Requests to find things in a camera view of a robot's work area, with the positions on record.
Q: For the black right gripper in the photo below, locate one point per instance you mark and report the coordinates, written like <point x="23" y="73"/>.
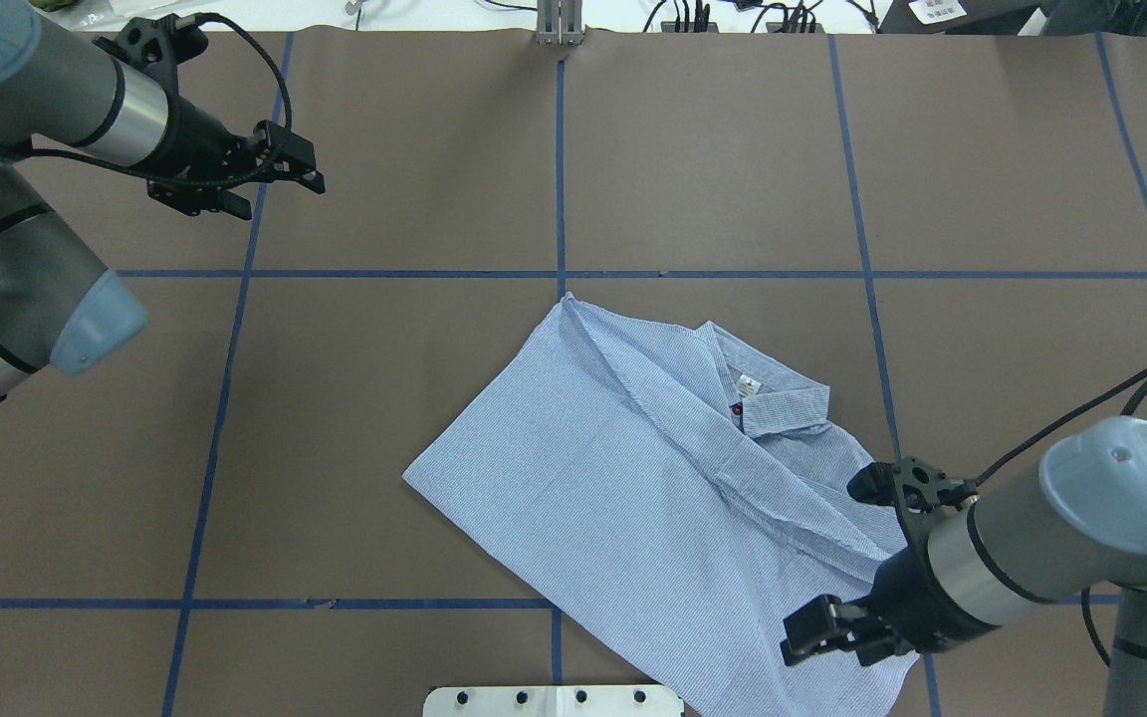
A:
<point x="907" y="595"/>

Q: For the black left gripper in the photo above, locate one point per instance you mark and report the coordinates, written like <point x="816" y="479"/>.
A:
<point x="197" y="145"/>

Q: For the light blue striped shirt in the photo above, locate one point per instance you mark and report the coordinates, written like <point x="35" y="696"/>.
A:
<point x="677" y="494"/>

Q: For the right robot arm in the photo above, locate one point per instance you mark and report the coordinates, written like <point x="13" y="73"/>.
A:
<point x="973" y="564"/>

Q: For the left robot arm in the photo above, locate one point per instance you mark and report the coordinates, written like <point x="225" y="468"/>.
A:
<point x="60" y="305"/>

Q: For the green folded cloth pouch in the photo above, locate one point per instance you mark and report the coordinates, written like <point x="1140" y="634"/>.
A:
<point x="58" y="6"/>

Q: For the black printer device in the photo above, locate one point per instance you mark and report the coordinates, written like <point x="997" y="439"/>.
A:
<point x="1008" y="18"/>

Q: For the aluminium frame post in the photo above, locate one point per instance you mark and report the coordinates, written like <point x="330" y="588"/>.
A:
<point x="559" y="23"/>

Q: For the white central pedestal column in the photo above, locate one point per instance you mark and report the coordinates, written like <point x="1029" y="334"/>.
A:
<point x="555" y="700"/>

